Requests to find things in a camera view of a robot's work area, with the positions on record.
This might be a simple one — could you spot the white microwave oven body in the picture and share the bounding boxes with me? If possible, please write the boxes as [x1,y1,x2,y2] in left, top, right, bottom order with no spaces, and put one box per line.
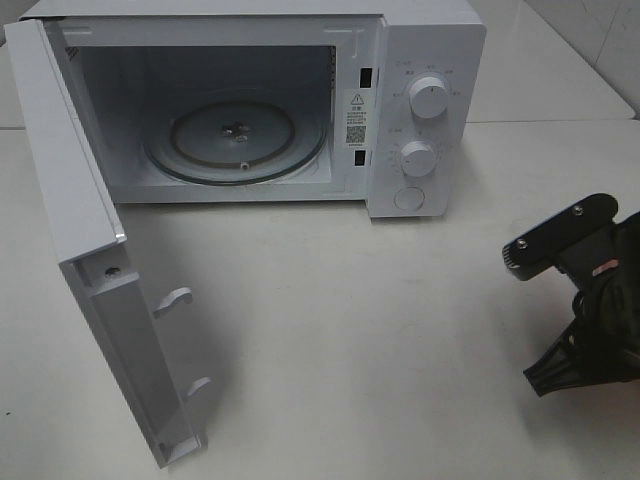
[17,1,486,218]

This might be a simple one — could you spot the white microwave knob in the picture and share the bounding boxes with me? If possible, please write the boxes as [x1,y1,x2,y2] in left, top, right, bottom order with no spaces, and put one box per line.
[409,75,449,119]
[399,141,437,178]

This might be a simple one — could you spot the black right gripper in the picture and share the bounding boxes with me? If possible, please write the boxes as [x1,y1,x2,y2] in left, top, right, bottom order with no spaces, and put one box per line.
[523,222,639,397]

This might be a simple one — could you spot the white microwave door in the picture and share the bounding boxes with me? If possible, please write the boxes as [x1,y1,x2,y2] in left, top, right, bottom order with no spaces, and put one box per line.
[5,19,205,468]

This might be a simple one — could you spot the white warning label sticker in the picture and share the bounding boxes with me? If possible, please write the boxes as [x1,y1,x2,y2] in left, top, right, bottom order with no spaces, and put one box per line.
[343,89,371,148]

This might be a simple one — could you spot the round white door button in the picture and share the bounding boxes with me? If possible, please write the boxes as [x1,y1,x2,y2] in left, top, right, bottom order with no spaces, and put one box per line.
[394,187,425,212]

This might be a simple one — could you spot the glass microwave turntable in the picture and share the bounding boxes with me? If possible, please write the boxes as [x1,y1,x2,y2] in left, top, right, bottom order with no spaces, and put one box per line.
[144,98,328,186]

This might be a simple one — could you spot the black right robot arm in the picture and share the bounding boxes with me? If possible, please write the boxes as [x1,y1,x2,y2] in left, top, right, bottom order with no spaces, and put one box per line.
[524,214,639,397]

